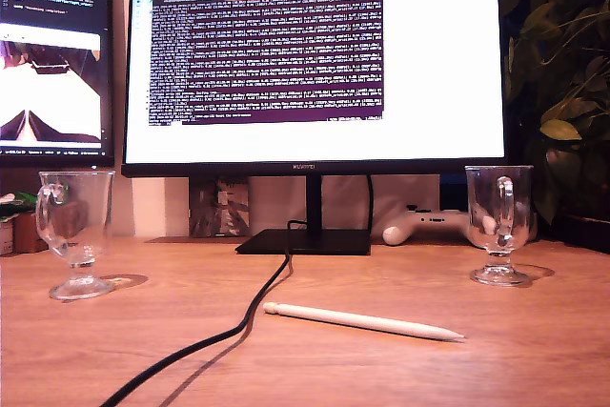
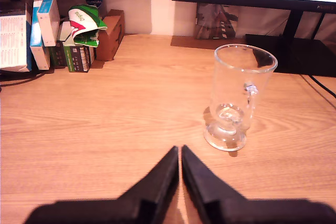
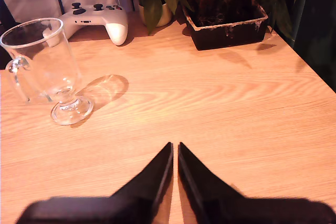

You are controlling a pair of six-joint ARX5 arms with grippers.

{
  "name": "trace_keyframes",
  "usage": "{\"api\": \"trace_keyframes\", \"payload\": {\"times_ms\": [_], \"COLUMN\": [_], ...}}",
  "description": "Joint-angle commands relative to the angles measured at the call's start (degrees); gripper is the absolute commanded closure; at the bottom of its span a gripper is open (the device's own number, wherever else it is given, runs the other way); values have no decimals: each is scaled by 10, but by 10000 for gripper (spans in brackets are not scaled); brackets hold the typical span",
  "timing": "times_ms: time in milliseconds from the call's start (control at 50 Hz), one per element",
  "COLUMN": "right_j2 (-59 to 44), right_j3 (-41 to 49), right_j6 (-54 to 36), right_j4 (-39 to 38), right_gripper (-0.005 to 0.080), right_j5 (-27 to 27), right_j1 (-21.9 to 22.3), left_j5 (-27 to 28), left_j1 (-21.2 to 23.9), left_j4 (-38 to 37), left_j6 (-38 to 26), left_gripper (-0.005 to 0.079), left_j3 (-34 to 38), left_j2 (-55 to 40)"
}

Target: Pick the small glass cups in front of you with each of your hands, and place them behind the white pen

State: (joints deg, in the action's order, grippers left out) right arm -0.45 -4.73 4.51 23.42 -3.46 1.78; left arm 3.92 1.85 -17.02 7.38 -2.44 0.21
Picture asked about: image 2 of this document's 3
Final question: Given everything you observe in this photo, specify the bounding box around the thick black power cable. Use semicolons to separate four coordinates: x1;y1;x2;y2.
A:
307;74;336;99

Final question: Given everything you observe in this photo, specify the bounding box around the white box blue corner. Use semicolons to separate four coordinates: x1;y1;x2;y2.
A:
37;0;61;48

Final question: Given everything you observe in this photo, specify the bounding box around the tall blue white box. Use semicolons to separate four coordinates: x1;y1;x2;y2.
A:
29;0;51;71

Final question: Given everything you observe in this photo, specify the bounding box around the green black printed box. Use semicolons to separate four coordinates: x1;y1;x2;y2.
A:
62;42;96;73

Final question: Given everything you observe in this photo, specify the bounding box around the small footed glass cup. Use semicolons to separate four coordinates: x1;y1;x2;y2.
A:
203;44;278;152

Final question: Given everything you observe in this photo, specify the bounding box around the brown cardboard box sunglasses print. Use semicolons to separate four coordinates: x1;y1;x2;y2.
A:
96;9;125;62

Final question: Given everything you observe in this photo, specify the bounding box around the grey plant picture card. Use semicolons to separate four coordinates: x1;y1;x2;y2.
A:
194;3;239;40

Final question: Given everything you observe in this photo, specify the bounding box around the brown flat mat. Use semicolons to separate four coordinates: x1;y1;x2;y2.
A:
170;35;247;50

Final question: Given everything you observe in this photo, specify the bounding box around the dark green box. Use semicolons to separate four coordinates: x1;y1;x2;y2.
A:
49;46;68;69

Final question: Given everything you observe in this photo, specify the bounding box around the black monitor cable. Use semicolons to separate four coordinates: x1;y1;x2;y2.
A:
311;13;327;39

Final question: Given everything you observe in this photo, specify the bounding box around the pale green white box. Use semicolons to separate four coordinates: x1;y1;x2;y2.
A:
57;20;73;47

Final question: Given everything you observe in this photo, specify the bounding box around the small Cuticura bottle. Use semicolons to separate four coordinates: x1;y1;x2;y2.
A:
85;0;103;18

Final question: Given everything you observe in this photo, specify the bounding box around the large white printed box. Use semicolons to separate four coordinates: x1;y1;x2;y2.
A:
0;3;33;73

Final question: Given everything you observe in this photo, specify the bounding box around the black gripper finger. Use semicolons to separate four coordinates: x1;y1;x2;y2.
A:
115;145;180;224
181;144;250;224

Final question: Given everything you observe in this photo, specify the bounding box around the green white crumpled packet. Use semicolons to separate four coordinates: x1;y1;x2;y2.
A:
68;4;108;48

